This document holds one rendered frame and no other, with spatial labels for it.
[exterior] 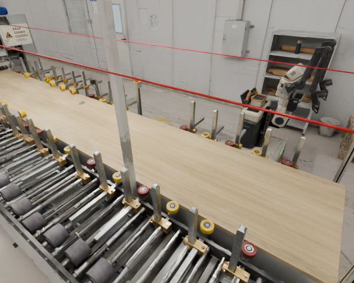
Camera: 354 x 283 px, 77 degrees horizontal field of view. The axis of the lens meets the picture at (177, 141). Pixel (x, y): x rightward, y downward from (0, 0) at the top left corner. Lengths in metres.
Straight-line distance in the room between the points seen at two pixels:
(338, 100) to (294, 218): 3.30
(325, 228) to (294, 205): 0.20
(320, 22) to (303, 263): 3.67
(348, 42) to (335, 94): 0.79
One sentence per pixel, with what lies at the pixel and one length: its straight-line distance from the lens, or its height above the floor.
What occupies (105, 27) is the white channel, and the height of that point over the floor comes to 1.90.
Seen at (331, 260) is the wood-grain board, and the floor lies 0.90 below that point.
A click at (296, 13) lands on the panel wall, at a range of 4.47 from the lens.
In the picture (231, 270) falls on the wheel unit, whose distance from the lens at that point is 1.37.
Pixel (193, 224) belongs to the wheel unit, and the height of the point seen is 1.03.
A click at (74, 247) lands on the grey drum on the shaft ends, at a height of 0.86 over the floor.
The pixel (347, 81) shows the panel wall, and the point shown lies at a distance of 4.55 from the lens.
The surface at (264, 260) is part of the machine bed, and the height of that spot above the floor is 0.73.
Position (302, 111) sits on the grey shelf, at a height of 0.24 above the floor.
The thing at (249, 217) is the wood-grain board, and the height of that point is 0.90.
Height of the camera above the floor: 2.03
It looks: 33 degrees down
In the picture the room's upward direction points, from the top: straight up
